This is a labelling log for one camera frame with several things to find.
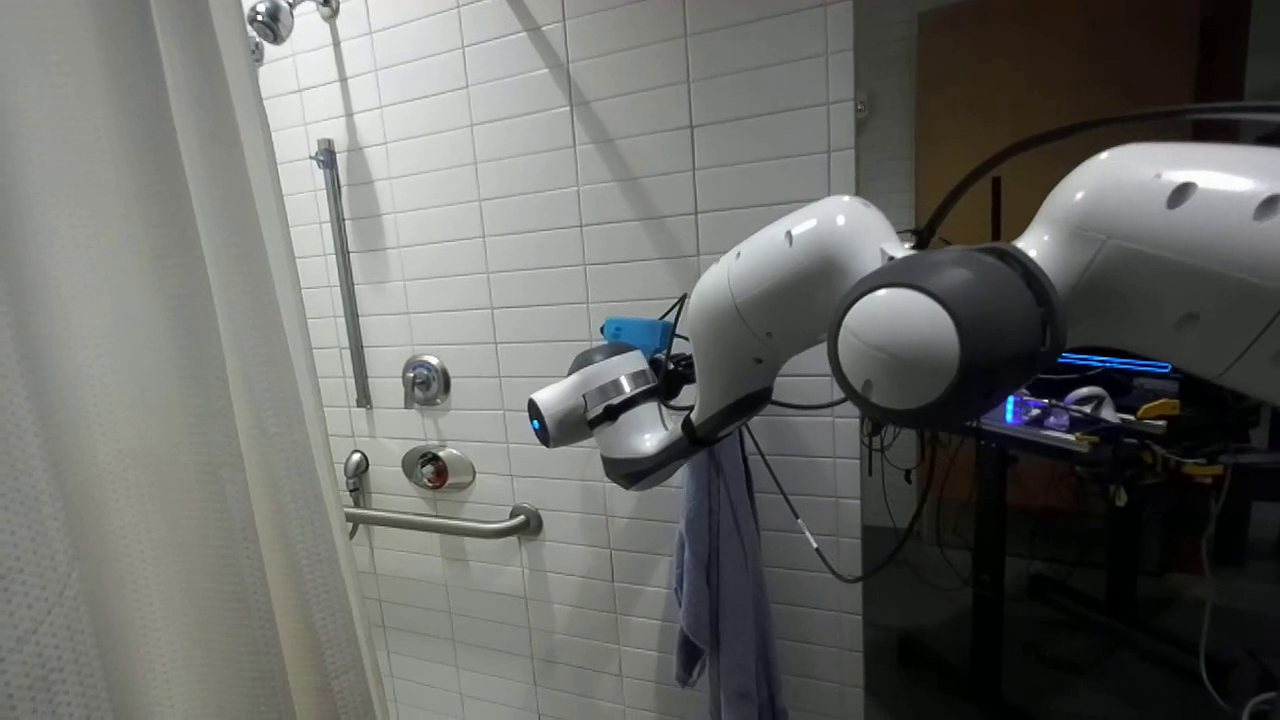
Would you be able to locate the oval chrome shower control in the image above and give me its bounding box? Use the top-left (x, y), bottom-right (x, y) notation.
top-left (400, 444), bottom-right (478, 494)

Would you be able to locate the blue-grey towel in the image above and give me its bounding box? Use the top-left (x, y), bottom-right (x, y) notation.
top-left (673, 430), bottom-right (790, 720)

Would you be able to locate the short chrome grab bar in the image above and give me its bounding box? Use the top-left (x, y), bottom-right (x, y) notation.
top-left (343, 449), bottom-right (545, 542)

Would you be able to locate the long chrome grab bar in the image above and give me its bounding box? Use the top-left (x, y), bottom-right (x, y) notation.
top-left (312, 138), bottom-right (374, 411)

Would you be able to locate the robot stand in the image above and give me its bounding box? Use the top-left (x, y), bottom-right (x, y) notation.
top-left (895, 396), bottom-right (1280, 706)

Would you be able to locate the white hand controller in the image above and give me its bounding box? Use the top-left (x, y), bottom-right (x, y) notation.
top-left (1062, 385), bottom-right (1121, 423)

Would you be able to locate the device with blue light strip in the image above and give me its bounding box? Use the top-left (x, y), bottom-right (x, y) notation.
top-left (1055, 347), bottom-right (1179, 379)

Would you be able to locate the brown wooden door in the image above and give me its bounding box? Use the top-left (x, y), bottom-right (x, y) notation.
top-left (914, 0), bottom-right (1251, 251)

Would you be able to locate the chrome shower head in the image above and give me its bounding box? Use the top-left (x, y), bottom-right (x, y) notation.
top-left (245, 0), bottom-right (342, 65)

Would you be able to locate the white shower curtain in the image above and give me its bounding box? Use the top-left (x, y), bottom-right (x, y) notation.
top-left (0, 0), bottom-right (392, 720)

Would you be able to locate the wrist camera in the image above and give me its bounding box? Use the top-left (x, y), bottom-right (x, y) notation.
top-left (602, 317), bottom-right (674, 358)

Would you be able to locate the round chrome shower valve handle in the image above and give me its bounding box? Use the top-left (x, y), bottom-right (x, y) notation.
top-left (401, 353), bottom-right (453, 410)

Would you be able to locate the white cable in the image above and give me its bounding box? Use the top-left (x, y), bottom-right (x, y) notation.
top-left (1196, 462), bottom-right (1280, 720)

